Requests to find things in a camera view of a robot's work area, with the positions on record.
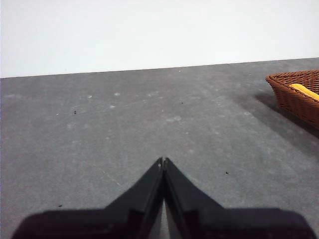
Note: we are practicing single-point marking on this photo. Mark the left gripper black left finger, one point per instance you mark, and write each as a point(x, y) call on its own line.
point(99, 224)

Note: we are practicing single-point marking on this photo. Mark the brown wicker basket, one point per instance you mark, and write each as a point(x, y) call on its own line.
point(294, 104)

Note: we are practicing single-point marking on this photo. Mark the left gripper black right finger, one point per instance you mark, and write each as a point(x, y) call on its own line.
point(224, 224)

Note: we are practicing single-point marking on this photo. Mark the yellow corn cob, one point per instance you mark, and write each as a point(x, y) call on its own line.
point(305, 90)

